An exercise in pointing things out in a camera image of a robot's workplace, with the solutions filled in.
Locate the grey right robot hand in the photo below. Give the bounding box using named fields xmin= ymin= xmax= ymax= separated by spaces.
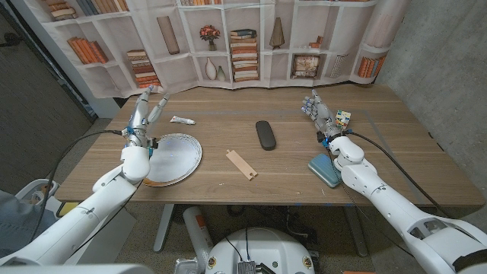
xmin=301 ymin=89 xmax=343 ymax=140

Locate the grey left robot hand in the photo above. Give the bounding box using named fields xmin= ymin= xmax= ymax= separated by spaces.
xmin=123 ymin=84 xmax=171 ymax=149

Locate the white gold-flecked paper plate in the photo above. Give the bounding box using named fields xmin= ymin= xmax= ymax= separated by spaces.
xmin=142 ymin=132 xmax=203 ymax=188

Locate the teal ribbed case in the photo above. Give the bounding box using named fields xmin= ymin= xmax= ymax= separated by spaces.
xmin=307 ymin=153 xmax=343 ymax=189

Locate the black glasses case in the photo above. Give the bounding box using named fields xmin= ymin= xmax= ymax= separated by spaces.
xmin=255 ymin=119 xmax=278 ymax=151

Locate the flat wooden block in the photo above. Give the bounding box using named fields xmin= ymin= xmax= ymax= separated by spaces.
xmin=225 ymin=149 xmax=259 ymax=181

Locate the rubik's cube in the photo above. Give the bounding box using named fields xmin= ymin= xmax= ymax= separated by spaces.
xmin=335 ymin=110 xmax=352 ymax=131

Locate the printed bookshelf backdrop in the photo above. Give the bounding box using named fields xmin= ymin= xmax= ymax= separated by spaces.
xmin=9 ymin=0 xmax=412 ymax=99

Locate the grey table leg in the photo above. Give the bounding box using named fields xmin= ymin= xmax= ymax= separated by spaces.
xmin=344 ymin=205 xmax=369 ymax=258
xmin=153 ymin=203 xmax=175 ymax=253

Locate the white yellow sneaker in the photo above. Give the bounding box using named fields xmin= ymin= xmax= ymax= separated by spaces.
xmin=56 ymin=200 xmax=81 ymax=218

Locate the white roll with orange label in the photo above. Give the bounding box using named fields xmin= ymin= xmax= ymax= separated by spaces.
xmin=182 ymin=206 xmax=215 ymax=263

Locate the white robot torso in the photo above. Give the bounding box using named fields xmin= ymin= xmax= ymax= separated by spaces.
xmin=204 ymin=227 xmax=316 ymax=274

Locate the silver foil tray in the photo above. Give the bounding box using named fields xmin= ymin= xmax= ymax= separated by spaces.
xmin=175 ymin=258 xmax=199 ymax=274

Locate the person's leg in jeans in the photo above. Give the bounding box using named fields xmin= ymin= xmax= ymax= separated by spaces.
xmin=0 ymin=190 xmax=58 ymax=260

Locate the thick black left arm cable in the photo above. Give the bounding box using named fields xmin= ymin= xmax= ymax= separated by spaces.
xmin=28 ymin=129 xmax=125 ymax=244

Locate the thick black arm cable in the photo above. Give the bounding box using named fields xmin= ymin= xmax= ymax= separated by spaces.
xmin=342 ymin=130 xmax=452 ymax=220
xmin=28 ymin=129 xmax=125 ymax=244

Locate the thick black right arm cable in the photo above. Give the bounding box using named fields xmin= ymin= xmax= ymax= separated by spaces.
xmin=342 ymin=130 xmax=452 ymax=220

